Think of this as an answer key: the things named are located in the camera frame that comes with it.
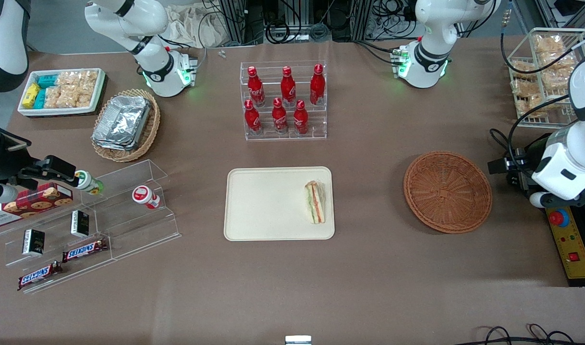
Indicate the white rectangular snack bin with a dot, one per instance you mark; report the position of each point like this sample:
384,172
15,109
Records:
57,111

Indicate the brown round wicker basket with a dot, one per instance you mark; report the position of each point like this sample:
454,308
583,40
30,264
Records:
448,194

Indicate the clear acrylic bottle rack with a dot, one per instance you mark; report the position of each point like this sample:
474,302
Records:
268,76

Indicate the red cola bottle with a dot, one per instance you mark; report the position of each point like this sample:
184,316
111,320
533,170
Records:
252,86
252,117
287,86
300,117
317,84
279,115

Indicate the Snickers chocolate bar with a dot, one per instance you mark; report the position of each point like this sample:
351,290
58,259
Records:
38,275
84,250

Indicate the aluminium frame post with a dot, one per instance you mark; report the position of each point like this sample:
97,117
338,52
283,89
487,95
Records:
235,21

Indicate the small black box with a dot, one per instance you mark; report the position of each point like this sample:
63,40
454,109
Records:
33,242
80,224

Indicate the clear acrylic stepped shelf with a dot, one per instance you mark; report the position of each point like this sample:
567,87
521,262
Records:
143,225

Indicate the small bottle red lid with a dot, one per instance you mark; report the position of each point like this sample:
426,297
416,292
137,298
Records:
143,195

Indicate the small silver white object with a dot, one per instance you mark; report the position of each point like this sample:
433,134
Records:
298,340

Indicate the stacked aluminium foil trays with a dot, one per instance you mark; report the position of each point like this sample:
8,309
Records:
122,122

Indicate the teal snack packet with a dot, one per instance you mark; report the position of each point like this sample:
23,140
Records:
48,80
40,99

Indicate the triangle sandwich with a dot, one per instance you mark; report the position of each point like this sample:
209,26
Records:
315,203

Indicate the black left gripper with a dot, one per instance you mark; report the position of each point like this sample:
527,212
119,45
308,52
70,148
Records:
526,169

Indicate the light tan wicker basket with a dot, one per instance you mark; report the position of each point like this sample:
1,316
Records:
153,127

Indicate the black appliance yellow control panel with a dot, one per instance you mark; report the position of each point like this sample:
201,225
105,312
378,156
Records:
572,258

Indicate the black side box metal plate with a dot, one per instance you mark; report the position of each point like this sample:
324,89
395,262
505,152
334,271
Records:
522,184

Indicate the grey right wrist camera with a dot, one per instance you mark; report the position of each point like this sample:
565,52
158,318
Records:
2,194

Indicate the crumpled beige cloth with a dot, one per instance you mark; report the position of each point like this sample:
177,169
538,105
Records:
196,26

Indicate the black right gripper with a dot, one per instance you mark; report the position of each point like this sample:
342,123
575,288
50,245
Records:
5,160

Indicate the bagged rice cracker snack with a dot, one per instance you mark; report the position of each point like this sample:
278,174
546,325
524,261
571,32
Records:
558,60
558,79
68,79
523,70
535,103
88,81
548,43
523,87
74,98
52,97

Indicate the small bottle green lid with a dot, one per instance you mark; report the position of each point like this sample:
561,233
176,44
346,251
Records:
87,181

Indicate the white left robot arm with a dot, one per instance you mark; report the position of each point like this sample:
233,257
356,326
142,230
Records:
429,72

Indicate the yellow snack packet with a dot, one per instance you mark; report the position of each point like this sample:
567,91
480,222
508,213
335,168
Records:
31,95

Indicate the beige plastic tray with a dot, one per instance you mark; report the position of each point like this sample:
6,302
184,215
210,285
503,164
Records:
273,206

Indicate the red cookie box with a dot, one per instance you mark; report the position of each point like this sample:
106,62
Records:
38,199

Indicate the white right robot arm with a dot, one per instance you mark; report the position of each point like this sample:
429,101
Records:
153,62

